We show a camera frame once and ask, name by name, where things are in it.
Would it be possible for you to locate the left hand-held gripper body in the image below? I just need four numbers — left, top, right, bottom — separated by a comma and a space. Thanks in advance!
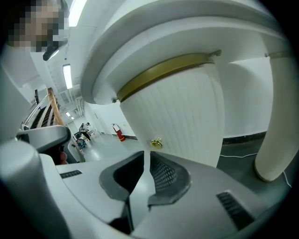
15, 125, 72, 164

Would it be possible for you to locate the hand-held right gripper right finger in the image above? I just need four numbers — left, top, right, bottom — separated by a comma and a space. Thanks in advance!
130, 150, 285, 239

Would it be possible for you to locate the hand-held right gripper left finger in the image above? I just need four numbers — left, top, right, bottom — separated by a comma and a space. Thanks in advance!
0, 139, 146, 239

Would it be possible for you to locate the white large drawer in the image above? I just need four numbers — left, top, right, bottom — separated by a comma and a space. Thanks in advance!
119, 63, 226, 169

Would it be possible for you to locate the white curved desk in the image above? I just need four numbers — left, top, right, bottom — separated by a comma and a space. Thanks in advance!
79, 0, 292, 106

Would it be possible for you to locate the gold cabinet knob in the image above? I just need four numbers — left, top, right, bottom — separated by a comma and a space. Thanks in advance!
150, 137, 164, 148

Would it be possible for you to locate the dark wheeled cart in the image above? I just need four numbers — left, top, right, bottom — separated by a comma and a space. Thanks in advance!
74, 137, 87, 150

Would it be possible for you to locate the red fire extinguisher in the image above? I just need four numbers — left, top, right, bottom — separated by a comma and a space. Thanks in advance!
111, 123, 126, 142

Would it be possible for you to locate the person's head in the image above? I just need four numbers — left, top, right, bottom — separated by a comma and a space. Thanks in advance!
6, 0, 71, 53

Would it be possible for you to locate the dark wooden slatted frame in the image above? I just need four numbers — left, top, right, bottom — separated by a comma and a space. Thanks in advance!
22, 87, 65, 129

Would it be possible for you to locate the white floor cable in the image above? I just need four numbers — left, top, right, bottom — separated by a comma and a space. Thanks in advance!
219, 152, 293, 188

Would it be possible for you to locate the black head-worn camera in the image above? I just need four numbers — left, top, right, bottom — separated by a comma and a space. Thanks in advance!
42, 38, 69, 62

